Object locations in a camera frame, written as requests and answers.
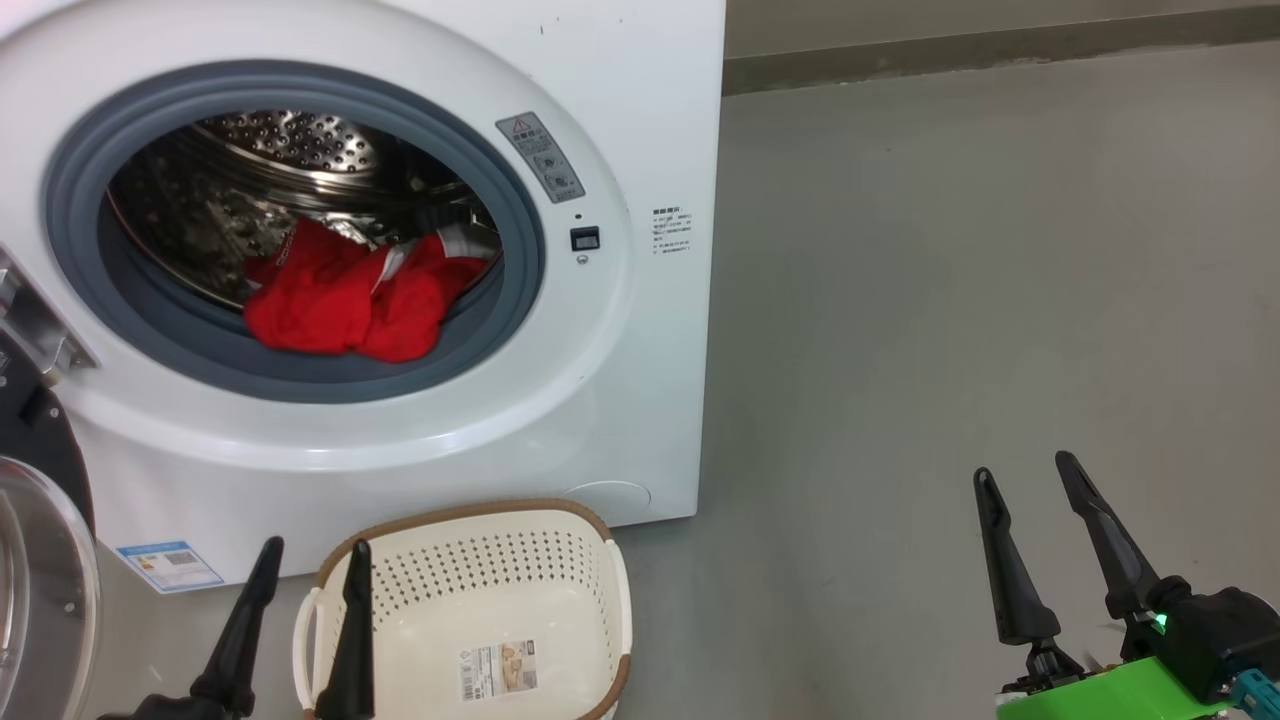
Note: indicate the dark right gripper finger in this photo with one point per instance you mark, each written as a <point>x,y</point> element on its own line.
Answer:
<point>1015,590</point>
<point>1115,560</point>

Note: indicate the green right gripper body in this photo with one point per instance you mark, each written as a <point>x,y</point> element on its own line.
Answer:
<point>1120,695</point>

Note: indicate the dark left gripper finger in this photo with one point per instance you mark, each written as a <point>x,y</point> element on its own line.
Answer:
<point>352,650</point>
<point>240,640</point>

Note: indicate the black round glass washer door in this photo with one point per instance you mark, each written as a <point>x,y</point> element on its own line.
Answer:
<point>45,440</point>

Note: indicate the red and white garment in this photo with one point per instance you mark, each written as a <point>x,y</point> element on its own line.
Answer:
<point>320,300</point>

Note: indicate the cream laundry basket brown rim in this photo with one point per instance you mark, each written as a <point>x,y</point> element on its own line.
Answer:
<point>480,600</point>

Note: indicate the grey rubber door gasket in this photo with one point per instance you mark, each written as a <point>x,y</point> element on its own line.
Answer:
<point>180,350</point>

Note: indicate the white front-load washing machine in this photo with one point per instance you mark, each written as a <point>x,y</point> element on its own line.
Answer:
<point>620,400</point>

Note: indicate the silver metal door hinge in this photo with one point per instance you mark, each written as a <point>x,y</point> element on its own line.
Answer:
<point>35,320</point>

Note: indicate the black door latch socket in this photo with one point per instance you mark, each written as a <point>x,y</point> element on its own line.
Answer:
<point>585,238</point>

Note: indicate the perforated steel washer drum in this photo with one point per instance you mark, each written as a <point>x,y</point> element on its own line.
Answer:
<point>300,140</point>

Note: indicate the blue energy label sticker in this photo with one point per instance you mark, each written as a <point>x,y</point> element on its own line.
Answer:
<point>170,567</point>

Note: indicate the paper product label sticker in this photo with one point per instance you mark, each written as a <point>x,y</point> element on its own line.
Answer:
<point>498,670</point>

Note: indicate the round white filter cover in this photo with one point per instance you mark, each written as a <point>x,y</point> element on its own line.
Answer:
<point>610,497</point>

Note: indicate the small printed text label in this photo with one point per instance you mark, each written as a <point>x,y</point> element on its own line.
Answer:
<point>672,231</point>

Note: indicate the grey warning label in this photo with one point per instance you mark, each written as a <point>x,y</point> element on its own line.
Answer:
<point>540,157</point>

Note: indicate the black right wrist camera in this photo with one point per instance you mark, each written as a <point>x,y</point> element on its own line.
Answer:
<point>1225,635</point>

